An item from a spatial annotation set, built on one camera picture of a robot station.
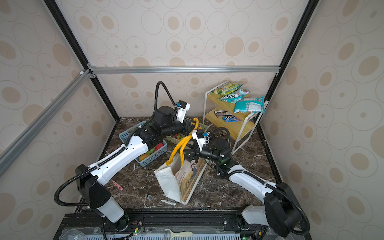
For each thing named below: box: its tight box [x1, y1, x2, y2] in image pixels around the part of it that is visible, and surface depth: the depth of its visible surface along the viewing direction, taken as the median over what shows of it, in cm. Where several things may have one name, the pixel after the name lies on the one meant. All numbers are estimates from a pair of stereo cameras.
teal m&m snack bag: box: [217, 88, 250, 104], surface depth 81 cm
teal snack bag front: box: [234, 96, 265, 114], surface depth 78 cm
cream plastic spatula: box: [164, 228, 193, 240], surface depth 72 cm
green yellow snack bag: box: [211, 82, 243, 96], surface depth 83 cm
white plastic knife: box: [160, 199, 177, 206], surface depth 81 cm
